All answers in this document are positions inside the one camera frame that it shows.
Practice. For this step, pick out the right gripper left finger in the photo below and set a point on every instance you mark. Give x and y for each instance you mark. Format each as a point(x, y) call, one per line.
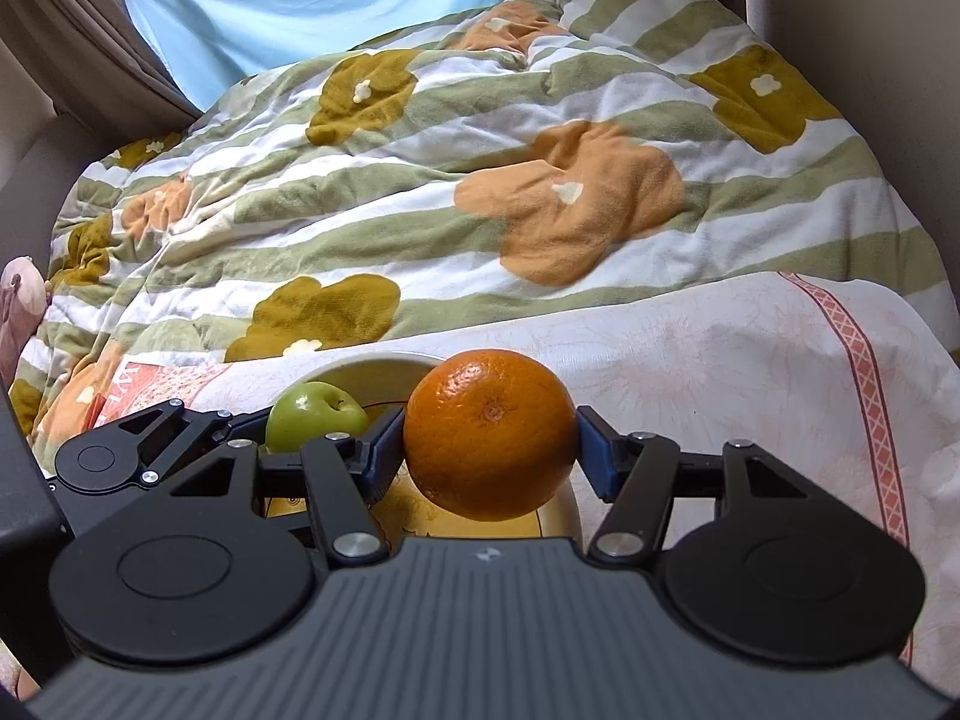
point(340, 477)

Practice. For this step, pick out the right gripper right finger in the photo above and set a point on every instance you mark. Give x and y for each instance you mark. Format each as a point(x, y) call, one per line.
point(639, 476)

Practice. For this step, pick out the green apple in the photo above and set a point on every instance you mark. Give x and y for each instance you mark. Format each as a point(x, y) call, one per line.
point(310, 410)

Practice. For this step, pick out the large orange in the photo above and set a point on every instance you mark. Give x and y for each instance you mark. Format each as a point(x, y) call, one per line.
point(490, 435)

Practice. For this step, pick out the pink plush toy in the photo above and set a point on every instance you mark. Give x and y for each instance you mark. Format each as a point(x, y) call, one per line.
point(25, 298)

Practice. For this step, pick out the beige headboard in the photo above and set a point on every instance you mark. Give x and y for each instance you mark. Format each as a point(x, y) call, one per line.
point(39, 184)

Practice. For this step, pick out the floral striped duvet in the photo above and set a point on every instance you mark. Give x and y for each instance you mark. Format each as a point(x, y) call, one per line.
point(498, 163)

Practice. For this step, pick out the left brown curtain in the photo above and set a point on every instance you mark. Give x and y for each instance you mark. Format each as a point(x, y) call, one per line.
point(90, 60)

